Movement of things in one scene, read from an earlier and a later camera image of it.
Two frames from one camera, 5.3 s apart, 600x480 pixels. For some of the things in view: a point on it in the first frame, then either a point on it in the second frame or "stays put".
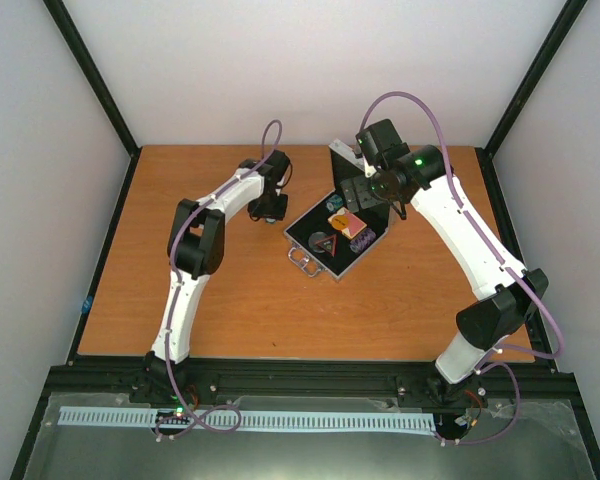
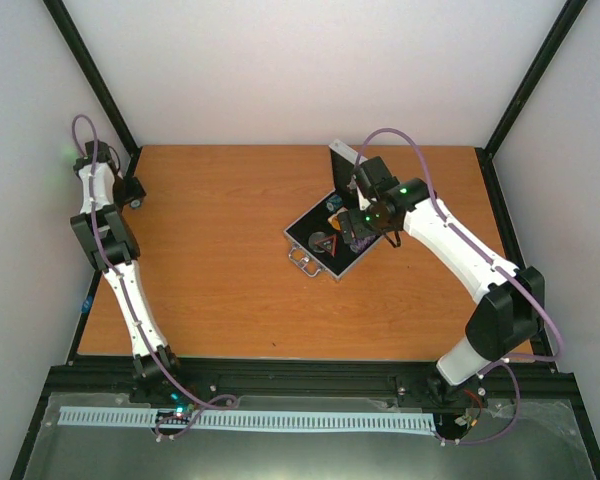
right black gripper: (365, 198) → (360, 230)
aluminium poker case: (327, 238) stays put
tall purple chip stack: (365, 238) stays put
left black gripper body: (269, 207) → (122, 193)
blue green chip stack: (334, 203) stays put
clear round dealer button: (312, 240) stays put
